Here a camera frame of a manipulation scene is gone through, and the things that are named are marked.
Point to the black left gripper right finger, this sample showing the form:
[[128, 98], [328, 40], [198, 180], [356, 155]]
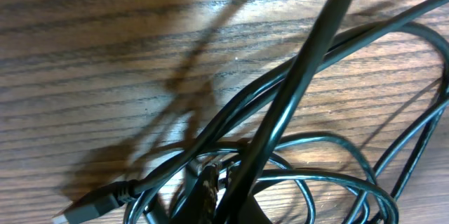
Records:
[[250, 213]]

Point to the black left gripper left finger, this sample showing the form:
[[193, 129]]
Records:
[[199, 207]]

